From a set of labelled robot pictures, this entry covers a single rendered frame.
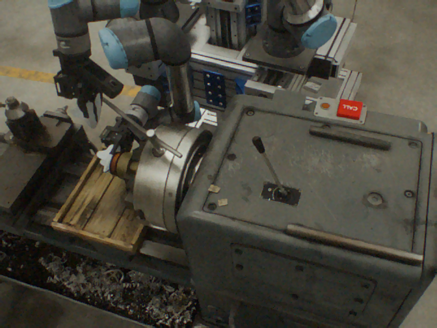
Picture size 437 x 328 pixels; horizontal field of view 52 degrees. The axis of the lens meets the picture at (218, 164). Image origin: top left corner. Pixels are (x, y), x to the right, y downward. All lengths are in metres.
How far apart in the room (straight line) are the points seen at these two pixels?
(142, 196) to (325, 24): 0.70
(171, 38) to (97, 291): 0.97
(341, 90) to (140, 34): 1.78
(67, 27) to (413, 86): 2.62
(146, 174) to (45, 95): 2.35
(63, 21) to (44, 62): 2.73
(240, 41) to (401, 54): 1.98
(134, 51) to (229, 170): 0.43
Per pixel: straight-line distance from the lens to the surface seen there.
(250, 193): 1.08
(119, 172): 1.38
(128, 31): 1.30
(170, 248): 1.47
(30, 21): 4.32
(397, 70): 3.43
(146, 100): 1.54
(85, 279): 1.82
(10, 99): 1.61
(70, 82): 1.14
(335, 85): 2.91
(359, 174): 1.14
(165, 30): 1.29
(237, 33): 1.74
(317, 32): 1.37
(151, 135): 1.14
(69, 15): 1.07
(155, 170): 1.20
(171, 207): 1.20
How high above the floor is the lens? 2.14
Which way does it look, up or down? 52 degrees down
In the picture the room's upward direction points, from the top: 7 degrees counter-clockwise
